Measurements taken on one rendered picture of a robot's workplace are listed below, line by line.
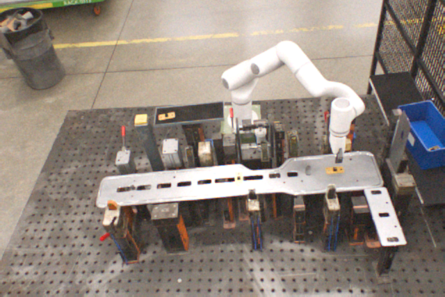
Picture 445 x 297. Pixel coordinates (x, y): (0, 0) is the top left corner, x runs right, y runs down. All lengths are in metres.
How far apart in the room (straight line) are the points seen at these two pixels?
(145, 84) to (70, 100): 0.76
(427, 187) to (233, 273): 0.98
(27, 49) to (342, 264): 3.49
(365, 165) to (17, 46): 3.42
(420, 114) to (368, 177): 0.45
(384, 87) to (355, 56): 1.98
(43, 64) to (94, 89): 0.54
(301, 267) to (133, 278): 0.83
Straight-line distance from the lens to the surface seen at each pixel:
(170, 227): 2.07
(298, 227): 2.12
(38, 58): 4.63
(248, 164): 2.25
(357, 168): 2.15
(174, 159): 2.17
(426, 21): 2.47
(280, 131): 2.14
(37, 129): 4.41
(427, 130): 2.35
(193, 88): 4.23
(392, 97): 2.50
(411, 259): 2.29
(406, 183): 2.07
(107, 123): 3.04
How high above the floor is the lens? 2.65
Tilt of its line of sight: 45 degrees down
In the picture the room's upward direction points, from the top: 9 degrees counter-clockwise
